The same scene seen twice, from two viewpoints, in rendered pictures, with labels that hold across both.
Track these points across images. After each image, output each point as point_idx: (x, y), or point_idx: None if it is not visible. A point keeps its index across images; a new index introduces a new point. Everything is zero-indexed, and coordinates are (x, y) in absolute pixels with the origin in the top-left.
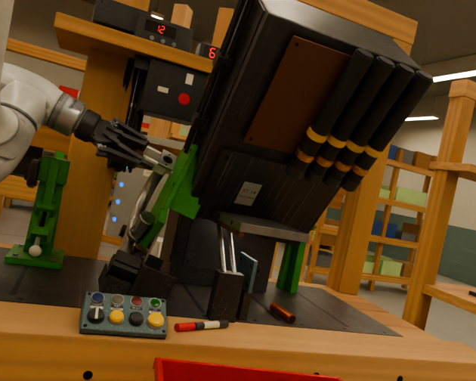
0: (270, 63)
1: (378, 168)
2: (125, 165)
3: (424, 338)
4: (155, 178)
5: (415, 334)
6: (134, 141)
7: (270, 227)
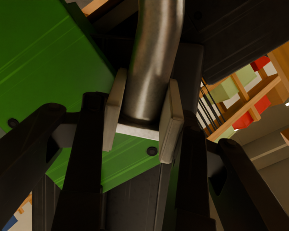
0: None
1: (272, 61)
2: (23, 120)
3: (99, 5)
4: (135, 35)
5: (103, 0)
6: (167, 195)
7: None
